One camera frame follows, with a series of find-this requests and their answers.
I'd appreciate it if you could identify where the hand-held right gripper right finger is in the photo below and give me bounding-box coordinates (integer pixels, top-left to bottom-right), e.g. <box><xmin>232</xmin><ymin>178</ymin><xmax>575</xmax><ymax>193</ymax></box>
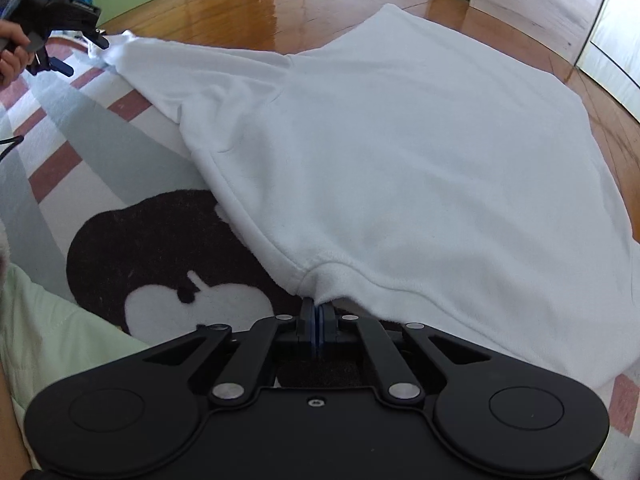
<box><xmin>317</xmin><ymin>300</ymin><xmax>493</xmax><ymax>408</ymax></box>

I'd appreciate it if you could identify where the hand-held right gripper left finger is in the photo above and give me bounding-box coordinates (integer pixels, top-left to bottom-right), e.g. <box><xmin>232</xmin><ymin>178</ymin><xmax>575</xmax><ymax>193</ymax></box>
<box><xmin>144</xmin><ymin>297</ymin><xmax>317</xmax><ymax>408</ymax></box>

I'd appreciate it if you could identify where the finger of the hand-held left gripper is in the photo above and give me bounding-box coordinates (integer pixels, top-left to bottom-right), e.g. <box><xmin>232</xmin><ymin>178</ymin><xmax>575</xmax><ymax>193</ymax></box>
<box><xmin>81</xmin><ymin>24</ymin><xmax>110</xmax><ymax>52</ymax></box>
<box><xmin>27</xmin><ymin>51</ymin><xmax>75</xmax><ymax>77</ymax></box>

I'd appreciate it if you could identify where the white sweatshirt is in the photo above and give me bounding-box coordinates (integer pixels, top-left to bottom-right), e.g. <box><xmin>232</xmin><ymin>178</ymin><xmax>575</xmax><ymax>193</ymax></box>
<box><xmin>89</xmin><ymin>4</ymin><xmax>632</xmax><ymax>391</ymax></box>

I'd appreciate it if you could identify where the person's left hand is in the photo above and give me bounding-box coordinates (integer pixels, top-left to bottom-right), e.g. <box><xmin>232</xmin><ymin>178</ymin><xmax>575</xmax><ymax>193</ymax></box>
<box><xmin>0</xmin><ymin>20</ymin><xmax>32</xmax><ymax>86</ymax></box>

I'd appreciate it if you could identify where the striped printed rug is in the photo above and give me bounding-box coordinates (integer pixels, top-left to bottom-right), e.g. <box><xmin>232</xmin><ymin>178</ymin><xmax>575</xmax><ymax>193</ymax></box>
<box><xmin>0</xmin><ymin>35</ymin><xmax>640</xmax><ymax>476</ymax></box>

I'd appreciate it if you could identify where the light green clothing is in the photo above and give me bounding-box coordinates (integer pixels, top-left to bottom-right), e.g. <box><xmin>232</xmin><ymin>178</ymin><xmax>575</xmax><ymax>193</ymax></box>
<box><xmin>0</xmin><ymin>260</ymin><xmax>168</xmax><ymax>480</ymax></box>

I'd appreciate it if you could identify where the white panelled door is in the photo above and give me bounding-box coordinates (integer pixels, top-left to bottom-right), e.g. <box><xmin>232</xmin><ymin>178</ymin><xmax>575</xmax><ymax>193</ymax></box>
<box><xmin>574</xmin><ymin>0</ymin><xmax>640</xmax><ymax>126</ymax></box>

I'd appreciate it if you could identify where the black cable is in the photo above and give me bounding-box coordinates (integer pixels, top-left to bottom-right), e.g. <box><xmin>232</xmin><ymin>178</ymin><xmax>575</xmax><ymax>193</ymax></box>
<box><xmin>0</xmin><ymin>136</ymin><xmax>26</xmax><ymax>161</ymax></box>

